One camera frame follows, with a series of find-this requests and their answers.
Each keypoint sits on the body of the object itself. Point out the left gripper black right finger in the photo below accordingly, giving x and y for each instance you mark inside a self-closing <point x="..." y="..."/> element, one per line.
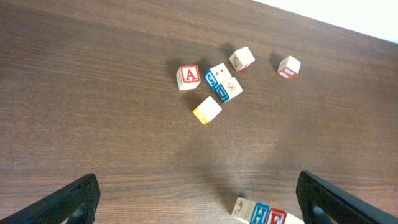
<point x="322" y="202"/>

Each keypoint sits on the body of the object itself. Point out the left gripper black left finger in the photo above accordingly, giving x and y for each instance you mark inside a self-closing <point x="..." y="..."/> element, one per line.
<point x="76" y="202"/>

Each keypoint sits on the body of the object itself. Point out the blue H wooden block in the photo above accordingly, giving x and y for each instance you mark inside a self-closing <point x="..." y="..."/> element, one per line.
<point x="260" y="214"/>

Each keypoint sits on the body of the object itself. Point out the wooden block red side drawing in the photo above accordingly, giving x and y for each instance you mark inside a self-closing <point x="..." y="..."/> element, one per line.
<point x="238" y="207"/>

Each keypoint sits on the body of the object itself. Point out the red I wooden block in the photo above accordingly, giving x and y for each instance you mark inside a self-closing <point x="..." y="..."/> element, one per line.
<point x="289" y="67"/>

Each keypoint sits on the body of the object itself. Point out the plain wooden block drawing top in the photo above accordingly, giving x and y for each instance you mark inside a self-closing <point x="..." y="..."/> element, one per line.
<point x="228" y="89"/>

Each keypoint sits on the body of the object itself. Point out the plain wooden block bird drawing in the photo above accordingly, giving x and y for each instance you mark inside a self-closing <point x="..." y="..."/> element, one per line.
<point x="207" y="110"/>

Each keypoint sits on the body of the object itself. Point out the red Y wooden block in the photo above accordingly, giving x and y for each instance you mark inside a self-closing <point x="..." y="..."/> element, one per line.
<point x="241" y="58"/>

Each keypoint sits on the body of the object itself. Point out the plain wooden block with blue side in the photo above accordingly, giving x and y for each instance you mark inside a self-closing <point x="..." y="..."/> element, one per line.
<point x="217" y="75"/>

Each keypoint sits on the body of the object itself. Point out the red A wooden block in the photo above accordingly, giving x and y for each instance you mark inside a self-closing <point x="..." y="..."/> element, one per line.
<point x="188" y="77"/>

